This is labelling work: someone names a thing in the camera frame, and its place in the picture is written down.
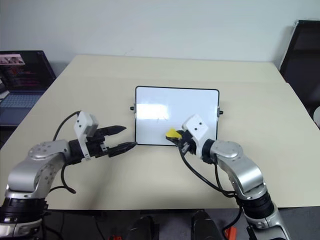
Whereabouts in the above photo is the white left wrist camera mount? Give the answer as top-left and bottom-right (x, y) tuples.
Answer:
(73, 111), (100, 161)

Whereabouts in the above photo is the yellow whiteboard eraser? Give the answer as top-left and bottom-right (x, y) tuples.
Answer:
(164, 127), (182, 140)

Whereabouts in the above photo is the black office chair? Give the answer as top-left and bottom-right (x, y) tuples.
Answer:
(278, 19), (320, 119)

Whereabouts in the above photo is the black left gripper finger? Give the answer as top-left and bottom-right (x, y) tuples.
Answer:
(100, 125), (127, 137)
(107, 141), (138, 158)

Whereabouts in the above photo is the dark rounded shape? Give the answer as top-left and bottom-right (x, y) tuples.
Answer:
(190, 209), (221, 240)

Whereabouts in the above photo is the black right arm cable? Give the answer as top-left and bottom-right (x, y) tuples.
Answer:
(178, 144), (241, 199)

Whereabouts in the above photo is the open blue laptop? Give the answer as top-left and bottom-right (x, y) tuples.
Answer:
(0, 50), (57, 126)

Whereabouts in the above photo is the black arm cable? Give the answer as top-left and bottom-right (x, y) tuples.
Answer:
(178, 144), (241, 199)
(49, 111), (84, 195)

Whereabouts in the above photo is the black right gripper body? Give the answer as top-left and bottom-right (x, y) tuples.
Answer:
(175, 129), (199, 156)

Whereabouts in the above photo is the orange clip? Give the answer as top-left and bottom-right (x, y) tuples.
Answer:
(223, 226), (237, 240)

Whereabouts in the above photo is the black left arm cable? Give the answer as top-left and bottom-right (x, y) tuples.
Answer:
(49, 111), (84, 195)

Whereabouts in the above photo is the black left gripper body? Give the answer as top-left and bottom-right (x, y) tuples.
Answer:
(86, 126), (111, 159)

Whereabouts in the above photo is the black-framed small whiteboard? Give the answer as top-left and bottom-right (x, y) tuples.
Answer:
(130, 85), (224, 147)

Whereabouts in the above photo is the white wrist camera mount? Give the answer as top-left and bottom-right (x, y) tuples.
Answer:
(181, 113), (210, 160)
(73, 111), (100, 161)

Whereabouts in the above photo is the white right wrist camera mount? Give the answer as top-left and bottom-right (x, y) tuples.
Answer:
(181, 113), (210, 160)

